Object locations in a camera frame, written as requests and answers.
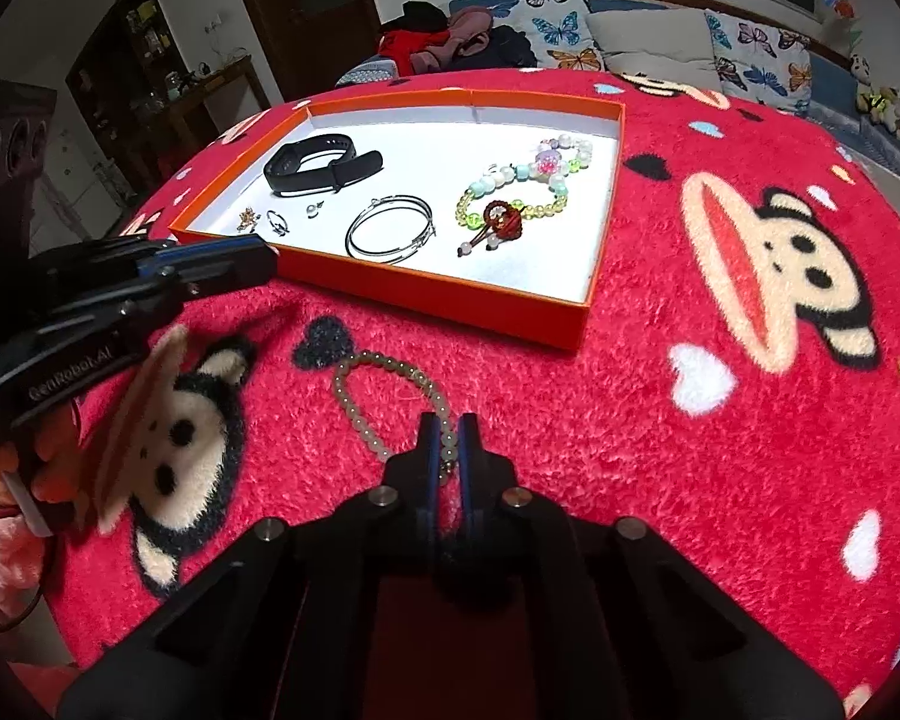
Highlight white cushion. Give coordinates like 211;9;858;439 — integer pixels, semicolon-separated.
585;7;725;95

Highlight person's left hand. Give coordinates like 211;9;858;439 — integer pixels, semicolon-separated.
13;403;85;520

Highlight bead bracelet with red pendant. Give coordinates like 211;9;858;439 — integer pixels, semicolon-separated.
456;180;571;260

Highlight dark wooden door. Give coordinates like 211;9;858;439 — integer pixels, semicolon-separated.
221;0;380;100

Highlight red monkey print blanket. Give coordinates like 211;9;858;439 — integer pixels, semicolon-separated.
52;67;900;700

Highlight group of plush toys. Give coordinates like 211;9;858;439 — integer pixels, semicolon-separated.
849;52;900;160

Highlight dark display cabinet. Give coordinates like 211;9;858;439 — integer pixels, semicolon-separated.
64;0;205;192

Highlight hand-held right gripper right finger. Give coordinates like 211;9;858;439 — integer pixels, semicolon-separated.
460;412;846;720

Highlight person's left forearm pink sleeve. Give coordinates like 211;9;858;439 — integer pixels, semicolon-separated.
0;499;55;620

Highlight pale green bead bracelet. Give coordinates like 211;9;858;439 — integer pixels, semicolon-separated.
332;351;458;478

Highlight blue sofa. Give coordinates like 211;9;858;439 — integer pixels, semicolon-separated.
336;0;900;190

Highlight butterfly print pillow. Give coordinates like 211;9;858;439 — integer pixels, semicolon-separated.
705;9;815;118
506;0;608;74

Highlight colourful pinwheel toy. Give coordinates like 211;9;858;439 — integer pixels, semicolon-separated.
823;0;865;47

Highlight black smart band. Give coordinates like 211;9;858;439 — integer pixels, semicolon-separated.
262;133;385;196

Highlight pile of clothes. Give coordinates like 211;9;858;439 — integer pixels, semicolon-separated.
379;0;538;78

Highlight pastel bead bracelet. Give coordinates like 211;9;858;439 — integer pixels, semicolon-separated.
471;136;595;200

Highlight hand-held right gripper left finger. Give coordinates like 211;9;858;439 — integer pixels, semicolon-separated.
56;412;443;720

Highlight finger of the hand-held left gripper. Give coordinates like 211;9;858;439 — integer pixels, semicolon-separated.
171;244;281;295
145;232;272;269

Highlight wooden side table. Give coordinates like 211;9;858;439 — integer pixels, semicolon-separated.
161;56;271;160

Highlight silver hoop earrings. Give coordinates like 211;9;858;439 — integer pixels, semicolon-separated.
345;195;437;266

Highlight orange tray box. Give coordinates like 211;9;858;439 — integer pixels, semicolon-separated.
169;90;627;352

